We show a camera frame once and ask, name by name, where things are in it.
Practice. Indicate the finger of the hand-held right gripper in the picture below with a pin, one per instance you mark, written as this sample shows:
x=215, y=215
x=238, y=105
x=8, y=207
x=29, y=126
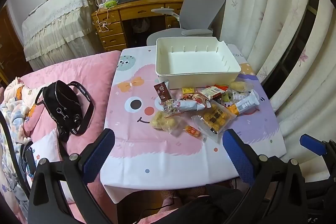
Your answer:
x=312, y=144

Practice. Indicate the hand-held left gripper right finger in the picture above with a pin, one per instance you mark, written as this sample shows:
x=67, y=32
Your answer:
x=237, y=158

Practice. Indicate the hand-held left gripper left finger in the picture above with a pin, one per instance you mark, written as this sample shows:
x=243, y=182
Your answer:
x=97, y=158

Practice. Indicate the yellow cubes snack bag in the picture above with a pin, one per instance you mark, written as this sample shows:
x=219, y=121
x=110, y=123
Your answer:
x=215, y=119

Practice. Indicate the white orange tube packet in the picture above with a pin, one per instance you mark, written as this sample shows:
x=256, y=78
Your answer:
x=245, y=103

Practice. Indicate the white clear snack packet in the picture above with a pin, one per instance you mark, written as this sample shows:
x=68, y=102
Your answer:
x=239, y=96

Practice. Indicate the red white snack packet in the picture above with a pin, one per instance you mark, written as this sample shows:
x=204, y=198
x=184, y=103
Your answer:
x=210, y=92

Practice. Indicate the oblong bread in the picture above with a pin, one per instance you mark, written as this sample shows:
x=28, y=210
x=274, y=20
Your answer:
x=239, y=86

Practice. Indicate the white blue snack packet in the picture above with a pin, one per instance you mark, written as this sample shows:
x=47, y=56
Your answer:
x=189, y=104

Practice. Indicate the round breads clear bag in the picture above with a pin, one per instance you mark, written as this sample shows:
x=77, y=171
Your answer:
x=164, y=121

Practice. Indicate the small yellow snack packet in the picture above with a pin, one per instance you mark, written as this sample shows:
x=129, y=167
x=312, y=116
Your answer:
x=188, y=90

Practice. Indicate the clear nut snack packet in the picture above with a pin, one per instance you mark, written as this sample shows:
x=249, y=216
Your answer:
x=169, y=106

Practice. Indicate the brown patterned snack packet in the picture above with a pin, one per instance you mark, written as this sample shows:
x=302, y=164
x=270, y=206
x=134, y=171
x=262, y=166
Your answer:
x=161, y=91

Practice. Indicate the white plastic storage bin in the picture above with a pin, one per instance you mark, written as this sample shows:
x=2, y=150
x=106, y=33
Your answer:
x=194, y=61

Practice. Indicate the white printed pillow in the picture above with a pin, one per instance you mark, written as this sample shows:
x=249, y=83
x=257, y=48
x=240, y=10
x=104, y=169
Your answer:
x=47, y=145

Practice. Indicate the cartoon printed tablecloth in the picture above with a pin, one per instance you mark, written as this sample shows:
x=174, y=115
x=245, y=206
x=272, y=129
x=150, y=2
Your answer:
x=157, y=155

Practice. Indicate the person's leg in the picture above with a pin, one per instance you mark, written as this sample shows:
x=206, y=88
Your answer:
x=199, y=208

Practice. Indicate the black handbag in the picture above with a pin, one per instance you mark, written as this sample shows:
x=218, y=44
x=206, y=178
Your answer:
x=59, y=100

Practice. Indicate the pink quilt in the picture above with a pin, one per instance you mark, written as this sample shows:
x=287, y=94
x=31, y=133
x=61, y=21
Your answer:
x=86, y=69

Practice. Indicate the floral blanket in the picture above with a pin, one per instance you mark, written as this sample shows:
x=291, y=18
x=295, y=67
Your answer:
x=10, y=108

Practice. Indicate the wooden door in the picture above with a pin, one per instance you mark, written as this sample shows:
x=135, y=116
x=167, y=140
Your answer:
x=10, y=50

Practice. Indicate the white lace cover cloth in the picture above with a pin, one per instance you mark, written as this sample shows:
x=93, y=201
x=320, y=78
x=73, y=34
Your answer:
x=57, y=24

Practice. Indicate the white floral curtain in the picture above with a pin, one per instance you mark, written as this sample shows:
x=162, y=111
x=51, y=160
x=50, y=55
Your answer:
x=262, y=3

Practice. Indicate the wooden desk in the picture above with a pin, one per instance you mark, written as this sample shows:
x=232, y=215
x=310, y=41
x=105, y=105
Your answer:
x=131, y=10

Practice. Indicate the green tissue pack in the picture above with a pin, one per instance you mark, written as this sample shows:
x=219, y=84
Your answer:
x=109, y=4

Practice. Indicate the grey office chair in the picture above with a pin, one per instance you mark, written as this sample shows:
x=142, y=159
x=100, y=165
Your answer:
x=202, y=3

